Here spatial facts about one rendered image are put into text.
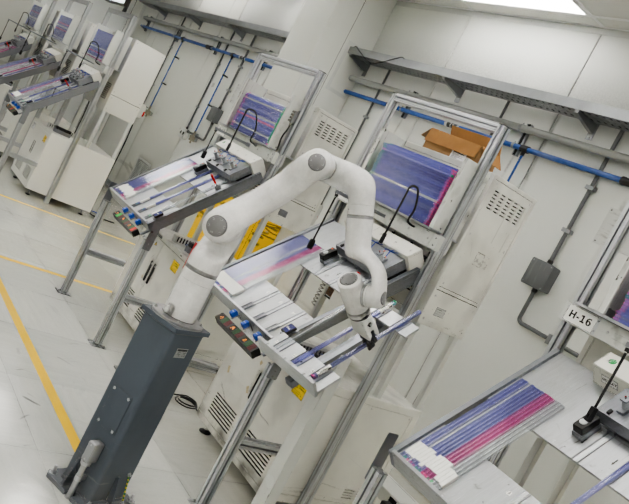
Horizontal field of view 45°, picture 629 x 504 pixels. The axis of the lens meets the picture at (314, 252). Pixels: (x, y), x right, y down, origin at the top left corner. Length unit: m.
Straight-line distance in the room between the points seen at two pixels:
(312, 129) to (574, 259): 1.68
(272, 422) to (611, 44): 3.14
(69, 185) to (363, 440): 4.70
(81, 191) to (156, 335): 4.95
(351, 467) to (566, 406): 1.30
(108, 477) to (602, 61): 3.74
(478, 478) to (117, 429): 1.21
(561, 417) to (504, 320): 2.27
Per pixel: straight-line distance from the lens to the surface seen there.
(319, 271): 3.31
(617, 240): 2.74
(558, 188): 4.81
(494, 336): 4.71
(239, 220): 2.51
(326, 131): 4.48
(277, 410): 3.32
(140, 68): 7.40
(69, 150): 7.31
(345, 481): 3.54
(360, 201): 2.50
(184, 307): 2.60
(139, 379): 2.65
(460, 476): 2.31
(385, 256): 3.19
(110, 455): 2.74
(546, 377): 2.62
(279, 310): 3.12
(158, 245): 4.66
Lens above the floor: 1.35
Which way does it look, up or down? 5 degrees down
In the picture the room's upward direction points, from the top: 27 degrees clockwise
